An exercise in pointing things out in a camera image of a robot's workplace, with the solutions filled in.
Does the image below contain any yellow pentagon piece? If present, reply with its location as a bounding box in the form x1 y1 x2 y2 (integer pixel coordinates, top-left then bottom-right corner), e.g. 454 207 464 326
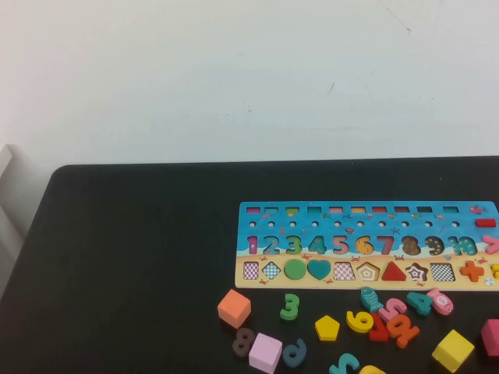
314 315 341 342

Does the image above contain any blue wooden puzzle board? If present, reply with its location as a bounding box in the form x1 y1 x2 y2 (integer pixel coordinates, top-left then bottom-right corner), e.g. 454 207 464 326
234 200 499 292

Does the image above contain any green circle piece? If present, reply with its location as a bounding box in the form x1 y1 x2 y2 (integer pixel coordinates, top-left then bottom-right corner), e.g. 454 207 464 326
283 259 307 281

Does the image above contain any teal heart piece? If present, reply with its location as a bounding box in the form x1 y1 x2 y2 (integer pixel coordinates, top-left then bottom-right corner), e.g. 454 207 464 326
306 259 332 281

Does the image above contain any green number three piece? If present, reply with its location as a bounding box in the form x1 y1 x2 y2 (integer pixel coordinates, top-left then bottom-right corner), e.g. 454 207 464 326
279 293 301 323

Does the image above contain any brown number eight piece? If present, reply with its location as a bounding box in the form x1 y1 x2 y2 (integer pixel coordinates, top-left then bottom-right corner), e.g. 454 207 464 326
232 326 257 358

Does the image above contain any yellow number six piece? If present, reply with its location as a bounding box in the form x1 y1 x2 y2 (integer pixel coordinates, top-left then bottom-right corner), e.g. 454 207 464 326
345 310 375 334

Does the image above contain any red triangle piece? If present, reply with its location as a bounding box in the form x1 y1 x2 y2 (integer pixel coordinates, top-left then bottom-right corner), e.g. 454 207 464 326
380 260 408 282

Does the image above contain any blue-grey number nine piece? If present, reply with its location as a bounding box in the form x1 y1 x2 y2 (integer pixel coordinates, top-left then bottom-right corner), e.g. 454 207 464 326
281 337 308 369

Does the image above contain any pink number five piece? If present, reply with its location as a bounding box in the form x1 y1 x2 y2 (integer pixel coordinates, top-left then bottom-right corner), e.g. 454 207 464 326
377 298 409 323

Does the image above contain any red number seven piece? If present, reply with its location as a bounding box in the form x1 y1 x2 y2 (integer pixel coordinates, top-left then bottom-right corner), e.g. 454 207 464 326
368 312 391 344

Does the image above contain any teal number two piece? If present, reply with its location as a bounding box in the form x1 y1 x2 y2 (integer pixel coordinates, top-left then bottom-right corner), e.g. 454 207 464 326
328 352 360 374

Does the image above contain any teal number four piece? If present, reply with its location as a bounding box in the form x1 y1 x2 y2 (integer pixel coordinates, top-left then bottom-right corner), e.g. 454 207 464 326
405 291 434 316

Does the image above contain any orange number ten piece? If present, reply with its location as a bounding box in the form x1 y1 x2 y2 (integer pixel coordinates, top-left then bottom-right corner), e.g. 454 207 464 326
385 313 421 350

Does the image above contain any orange plus sign piece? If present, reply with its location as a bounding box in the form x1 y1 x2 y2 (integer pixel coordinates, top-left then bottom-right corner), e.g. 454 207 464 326
458 259 486 283

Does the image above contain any pink greater-than sign piece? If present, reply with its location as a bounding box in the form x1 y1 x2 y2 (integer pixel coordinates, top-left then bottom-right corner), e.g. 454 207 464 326
481 235 499 256

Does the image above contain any orange wooden cube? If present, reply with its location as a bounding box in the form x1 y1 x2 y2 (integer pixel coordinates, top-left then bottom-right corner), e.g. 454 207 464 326
217 288 253 330

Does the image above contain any pink wooden cube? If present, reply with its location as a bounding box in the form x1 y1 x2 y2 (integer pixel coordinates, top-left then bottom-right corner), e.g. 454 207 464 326
248 332 284 374

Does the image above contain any teal wooden fish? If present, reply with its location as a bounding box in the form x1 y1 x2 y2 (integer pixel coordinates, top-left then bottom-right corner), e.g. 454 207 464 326
359 286 385 313

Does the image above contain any pink wooden fish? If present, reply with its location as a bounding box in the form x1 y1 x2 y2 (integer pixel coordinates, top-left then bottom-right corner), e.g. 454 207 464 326
426 287 455 316

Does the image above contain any yellow wooden cube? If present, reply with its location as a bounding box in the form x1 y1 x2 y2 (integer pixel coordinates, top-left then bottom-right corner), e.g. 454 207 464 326
431 329 476 374

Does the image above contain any magenta wooden cube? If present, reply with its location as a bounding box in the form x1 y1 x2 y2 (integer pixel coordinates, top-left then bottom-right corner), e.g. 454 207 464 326
480 318 499 358

